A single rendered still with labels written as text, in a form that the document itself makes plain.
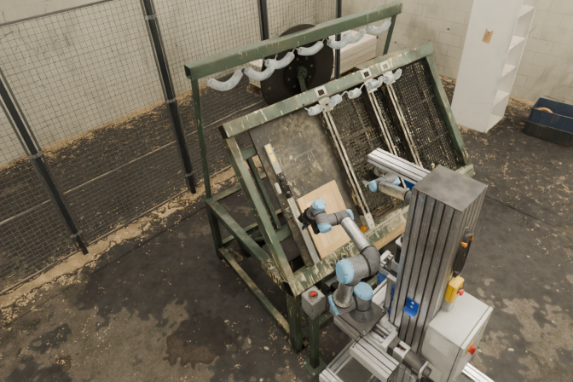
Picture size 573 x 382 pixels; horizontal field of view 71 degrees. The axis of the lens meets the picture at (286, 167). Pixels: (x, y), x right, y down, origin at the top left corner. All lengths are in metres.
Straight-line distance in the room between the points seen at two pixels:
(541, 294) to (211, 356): 3.02
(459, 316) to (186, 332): 2.38
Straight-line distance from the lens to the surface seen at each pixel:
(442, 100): 4.07
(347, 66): 7.88
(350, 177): 3.19
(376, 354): 2.64
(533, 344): 4.17
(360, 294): 2.47
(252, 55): 3.15
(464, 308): 2.59
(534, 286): 4.56
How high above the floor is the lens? 3.25
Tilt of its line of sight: 36 degrees down
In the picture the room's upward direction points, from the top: 4 degrees counter-clockwise
